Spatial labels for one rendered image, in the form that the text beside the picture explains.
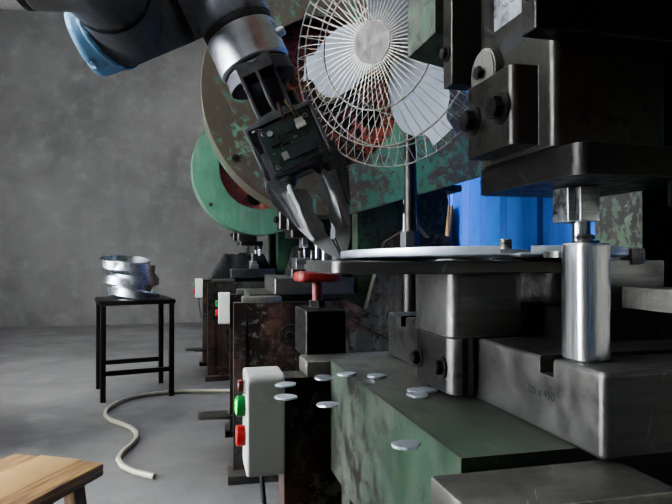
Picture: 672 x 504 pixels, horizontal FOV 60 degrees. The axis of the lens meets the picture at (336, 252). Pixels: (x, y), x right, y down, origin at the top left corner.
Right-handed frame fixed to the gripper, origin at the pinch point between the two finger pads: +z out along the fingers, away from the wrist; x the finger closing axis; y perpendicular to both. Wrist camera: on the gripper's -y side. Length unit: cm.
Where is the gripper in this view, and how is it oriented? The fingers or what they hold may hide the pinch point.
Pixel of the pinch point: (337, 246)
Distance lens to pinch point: 62.6
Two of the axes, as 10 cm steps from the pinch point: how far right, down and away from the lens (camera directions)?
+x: 9.1, -4.1, -0.3
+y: -0.4, -0.1, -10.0
